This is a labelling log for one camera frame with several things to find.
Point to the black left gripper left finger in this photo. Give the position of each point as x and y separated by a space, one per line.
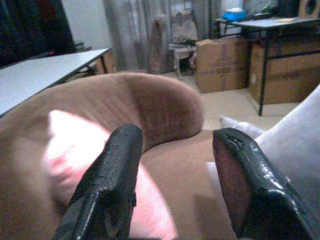
107 180

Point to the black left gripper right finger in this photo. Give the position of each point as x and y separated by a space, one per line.
260 200

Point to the brown fabric sofa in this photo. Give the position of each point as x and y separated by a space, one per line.
162 105

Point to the small cardboard box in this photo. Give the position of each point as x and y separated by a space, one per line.
110 61

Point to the large plain cardboard box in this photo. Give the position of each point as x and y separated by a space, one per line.
290 80

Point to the grey-topped folding table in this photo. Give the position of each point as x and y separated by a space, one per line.
37 72

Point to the cardboard box with purple print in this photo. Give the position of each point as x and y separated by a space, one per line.
222 67

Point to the tall brown cardboard sheet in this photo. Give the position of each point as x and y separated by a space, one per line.
157 45

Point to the small white stool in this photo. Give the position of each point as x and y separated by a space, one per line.
181 51

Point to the grey sheer curtain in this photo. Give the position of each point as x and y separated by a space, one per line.
130 32

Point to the black screen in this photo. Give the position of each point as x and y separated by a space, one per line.
30 27

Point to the dark table with black legs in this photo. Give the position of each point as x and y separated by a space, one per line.
275 23

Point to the blue plastic container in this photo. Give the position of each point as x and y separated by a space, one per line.
233 14

